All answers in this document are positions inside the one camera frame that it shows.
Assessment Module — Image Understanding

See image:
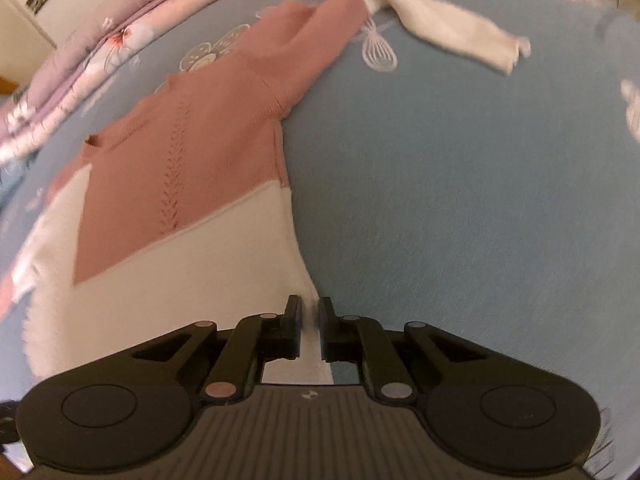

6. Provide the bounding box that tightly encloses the white cabinet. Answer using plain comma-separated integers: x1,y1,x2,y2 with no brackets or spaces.
0,0,151,86

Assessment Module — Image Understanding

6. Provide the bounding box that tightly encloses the blue floral bed sheet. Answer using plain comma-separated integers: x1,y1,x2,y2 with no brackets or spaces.
0,0,640,480

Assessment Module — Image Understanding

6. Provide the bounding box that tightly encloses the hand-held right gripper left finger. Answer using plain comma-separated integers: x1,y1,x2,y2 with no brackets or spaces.
131,294,303,403

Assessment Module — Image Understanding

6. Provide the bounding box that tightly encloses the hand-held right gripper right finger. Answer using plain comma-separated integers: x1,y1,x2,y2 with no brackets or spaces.
318,296,488,403

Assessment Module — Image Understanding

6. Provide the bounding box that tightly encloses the pink floral folded quilt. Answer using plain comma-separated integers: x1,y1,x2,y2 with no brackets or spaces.
0,0,261,161

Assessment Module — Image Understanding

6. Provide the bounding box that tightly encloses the pink and white sweater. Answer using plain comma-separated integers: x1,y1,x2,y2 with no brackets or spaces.
0,0,532,386

